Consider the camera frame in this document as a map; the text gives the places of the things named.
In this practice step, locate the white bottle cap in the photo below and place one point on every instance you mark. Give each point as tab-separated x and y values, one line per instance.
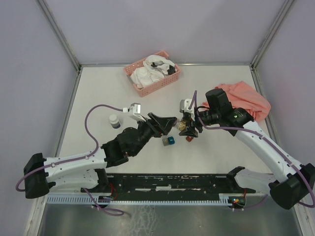
114	121

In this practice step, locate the glass pill bottle yellow pills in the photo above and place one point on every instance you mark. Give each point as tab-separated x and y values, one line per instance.
181	124

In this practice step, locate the white cable duct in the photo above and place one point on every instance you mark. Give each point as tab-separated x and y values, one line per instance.
86	200

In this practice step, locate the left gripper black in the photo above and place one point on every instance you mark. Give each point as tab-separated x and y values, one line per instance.
166	124

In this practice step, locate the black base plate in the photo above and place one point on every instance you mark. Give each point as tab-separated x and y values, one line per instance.
169	187

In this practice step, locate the white cloth in basket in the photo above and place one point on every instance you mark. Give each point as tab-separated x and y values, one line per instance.
154	69

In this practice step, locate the red pill box right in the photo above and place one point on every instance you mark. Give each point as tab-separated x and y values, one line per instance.
189	139

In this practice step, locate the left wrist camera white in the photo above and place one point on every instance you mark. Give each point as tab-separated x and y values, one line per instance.
134	112

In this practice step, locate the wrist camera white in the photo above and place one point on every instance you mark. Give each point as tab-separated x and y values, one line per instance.
187	106
134	112

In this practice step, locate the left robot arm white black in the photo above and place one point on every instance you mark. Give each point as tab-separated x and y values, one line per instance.
87	170

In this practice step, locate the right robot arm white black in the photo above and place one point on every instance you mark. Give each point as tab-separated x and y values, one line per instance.
289	181

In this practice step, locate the pink shirt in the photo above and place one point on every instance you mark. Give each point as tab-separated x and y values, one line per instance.
242	95

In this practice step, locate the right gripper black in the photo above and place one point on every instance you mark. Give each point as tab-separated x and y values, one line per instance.
189	131

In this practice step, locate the teal pill box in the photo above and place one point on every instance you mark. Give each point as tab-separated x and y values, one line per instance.
171	140

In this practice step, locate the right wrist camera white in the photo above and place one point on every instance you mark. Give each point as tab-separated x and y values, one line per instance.
187	106

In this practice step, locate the grey pill box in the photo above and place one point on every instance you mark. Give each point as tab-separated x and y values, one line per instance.
165	141

